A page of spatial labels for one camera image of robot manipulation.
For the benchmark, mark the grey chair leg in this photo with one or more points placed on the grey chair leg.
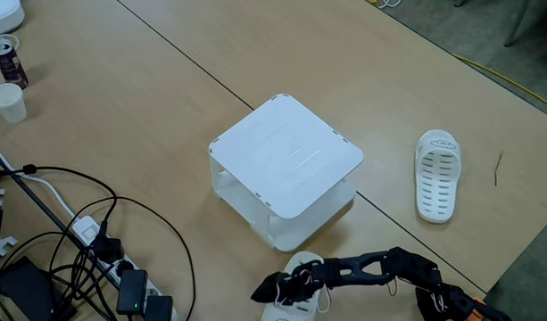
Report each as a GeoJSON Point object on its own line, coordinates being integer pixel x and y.
{"type": "Point", "coordinates": [516, 27]}

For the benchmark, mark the black power brick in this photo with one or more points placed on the black power brick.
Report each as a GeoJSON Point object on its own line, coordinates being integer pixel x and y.
{"type": "Point", "coordinates": [27, 290]}

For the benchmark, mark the white paper cup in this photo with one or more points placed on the white paper cup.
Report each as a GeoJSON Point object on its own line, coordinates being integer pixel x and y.
{"type": "Point", "coordinates": [9, 104]}

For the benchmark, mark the white flat box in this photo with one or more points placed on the white flat box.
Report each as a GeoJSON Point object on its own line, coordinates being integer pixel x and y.
{"type": "Point", "coordinates": [1, 15]}

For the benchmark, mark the white two-tier shoe rack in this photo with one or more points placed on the white two-tier shoe rack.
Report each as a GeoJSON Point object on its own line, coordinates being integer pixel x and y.
{"type": "Point", "coordinates": [286, 156]}

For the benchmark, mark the black adapter green light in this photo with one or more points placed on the black adapter green light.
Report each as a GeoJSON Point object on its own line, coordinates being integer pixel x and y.
{"type": "Point", "coordinates": [131, 290]}

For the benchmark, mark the white slipper poodle print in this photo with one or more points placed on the white slipper poodle print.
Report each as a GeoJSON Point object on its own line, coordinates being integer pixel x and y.
{"type": "Point", "coordinates": [302, 257]}

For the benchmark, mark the black plug-in adapter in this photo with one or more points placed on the black plug-in adapter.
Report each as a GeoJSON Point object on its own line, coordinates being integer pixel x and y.
{"type": "Point", "coordinates": [159, 310]}

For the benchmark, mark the purple drink can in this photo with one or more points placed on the purple drink can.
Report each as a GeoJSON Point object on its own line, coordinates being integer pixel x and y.
{"type": "Point", "coordinates": [10, 67]}

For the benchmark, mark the white power strip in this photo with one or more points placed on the white power strip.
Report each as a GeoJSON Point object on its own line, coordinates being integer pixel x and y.
{"type": "Point", "coordinates": [86, 229]}

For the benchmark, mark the black wall plug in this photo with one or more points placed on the black wall plug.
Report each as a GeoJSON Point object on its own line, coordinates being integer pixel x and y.
{"type": "Point", "coordinates": [107, 247]}

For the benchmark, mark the white slipper cloud print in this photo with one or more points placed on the white slipper cloud print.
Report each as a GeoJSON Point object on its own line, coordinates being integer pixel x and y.
{"type": "Point", "coordinates": [436, 214]}

